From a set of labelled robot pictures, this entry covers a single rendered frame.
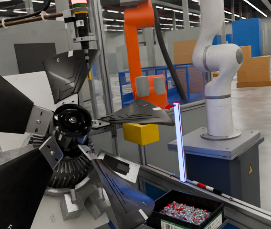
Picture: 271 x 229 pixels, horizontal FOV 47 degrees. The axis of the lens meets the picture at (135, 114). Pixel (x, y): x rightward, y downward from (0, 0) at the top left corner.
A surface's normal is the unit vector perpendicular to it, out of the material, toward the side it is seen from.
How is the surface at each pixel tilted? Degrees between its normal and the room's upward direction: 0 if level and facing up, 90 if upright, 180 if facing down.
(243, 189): 90
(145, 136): 90
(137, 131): 90
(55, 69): 49
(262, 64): 90
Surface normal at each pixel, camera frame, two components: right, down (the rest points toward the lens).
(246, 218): -0.83, 0.20
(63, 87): -0.44, -0.50
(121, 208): 0.68, -0.62
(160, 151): 0.55, 0.10
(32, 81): 0.35, -0.55
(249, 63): -0.44, 0.22
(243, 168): 0.74, 0.04
